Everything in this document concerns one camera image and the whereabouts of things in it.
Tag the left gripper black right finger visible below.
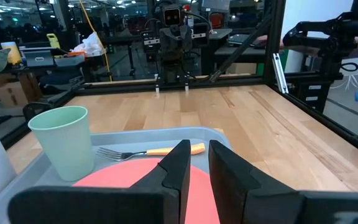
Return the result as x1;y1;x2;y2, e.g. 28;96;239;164
208;139;358;224

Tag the grey storage box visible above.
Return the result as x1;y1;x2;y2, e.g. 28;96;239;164
21;46;56;68

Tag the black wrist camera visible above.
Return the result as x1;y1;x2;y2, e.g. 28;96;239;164
159;4;186;29

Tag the black aluminium table frame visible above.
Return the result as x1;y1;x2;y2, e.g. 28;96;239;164
0;0;358;162

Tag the person's hand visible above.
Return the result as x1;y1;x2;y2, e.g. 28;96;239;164
255;34;285;52

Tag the red round plate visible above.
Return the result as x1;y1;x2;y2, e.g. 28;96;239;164
72;157;222;224

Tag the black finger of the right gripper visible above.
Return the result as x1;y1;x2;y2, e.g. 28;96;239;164
159;26;177;62
175;26;193;62

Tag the fork with orange handle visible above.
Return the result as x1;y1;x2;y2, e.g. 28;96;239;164
96;142;206;162

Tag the white plastic bag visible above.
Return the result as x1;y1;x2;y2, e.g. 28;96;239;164
70;30;106;57

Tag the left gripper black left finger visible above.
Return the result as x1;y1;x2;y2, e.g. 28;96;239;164
7;139;193;224

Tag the yellow hanging power cord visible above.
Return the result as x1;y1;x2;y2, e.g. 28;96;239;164
78;0;114;83

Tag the light green cup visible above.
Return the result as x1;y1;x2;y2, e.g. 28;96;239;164
27;105;96;182

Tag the yellow container white lid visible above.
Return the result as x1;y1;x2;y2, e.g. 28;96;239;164
1;40;23;67

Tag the silver metal bracket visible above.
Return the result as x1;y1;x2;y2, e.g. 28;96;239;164
272;52;290;95

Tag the grey plastic tray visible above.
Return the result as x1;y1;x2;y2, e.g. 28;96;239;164
0;126;233;224

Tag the black labelled drawer cabinet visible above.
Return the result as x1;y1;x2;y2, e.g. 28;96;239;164
296;80;336;113

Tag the brown cardboard box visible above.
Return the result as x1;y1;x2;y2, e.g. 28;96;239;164
0;73;43;108

